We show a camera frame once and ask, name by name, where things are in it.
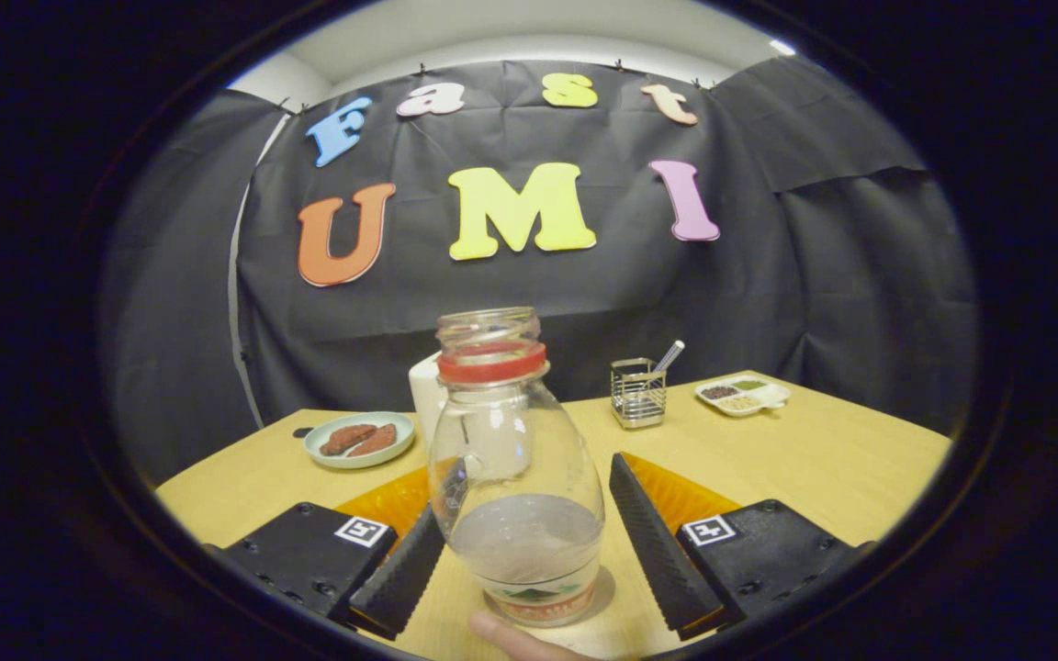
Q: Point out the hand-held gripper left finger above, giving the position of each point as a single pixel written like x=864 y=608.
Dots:
x=400 y=578

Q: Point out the wooden table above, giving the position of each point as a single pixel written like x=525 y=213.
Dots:
x=814 y=459

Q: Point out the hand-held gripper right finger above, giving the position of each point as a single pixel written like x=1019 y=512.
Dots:
x=662 y=560

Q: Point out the brown bread piece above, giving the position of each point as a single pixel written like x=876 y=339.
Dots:
x=377 y=441
x=343 y=439

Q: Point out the cream toaster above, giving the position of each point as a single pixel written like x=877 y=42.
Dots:
x=423 y=395

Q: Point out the ceiling light panel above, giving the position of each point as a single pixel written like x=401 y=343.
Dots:
x=782 y=46

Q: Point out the white divided spice tray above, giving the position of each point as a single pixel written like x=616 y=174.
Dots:
x=768 y=397

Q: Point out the black backdrop cloth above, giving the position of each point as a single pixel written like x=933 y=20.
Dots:
x=768 y=275

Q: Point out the clear plastic juice bottle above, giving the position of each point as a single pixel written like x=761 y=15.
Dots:
x=515 y=477

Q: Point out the pale green plate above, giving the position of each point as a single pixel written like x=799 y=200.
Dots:
x=345 y=459

